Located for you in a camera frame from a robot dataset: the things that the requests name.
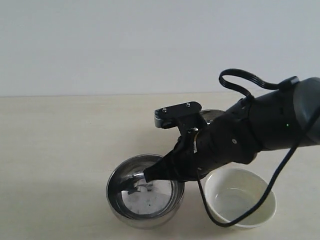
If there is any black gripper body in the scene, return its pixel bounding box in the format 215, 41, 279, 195
176, 113, 260, 181

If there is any ribbed steel bowl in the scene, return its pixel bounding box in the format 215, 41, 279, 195
200, 109, 225, 125

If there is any plain steel bowl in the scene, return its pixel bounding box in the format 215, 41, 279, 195
106, 154, 185, 229

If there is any white ceramic bowl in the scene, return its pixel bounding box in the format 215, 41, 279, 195
203, 167, 277, 230

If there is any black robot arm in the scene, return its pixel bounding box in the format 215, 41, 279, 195
143, 77, 320, 182

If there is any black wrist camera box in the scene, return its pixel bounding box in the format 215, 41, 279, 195
154, 101, 207, 136

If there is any black flat ribbon cable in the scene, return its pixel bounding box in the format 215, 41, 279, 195
218, 68, 300, 101

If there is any black round cable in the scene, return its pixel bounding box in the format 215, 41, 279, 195
196, 109, 320, 228

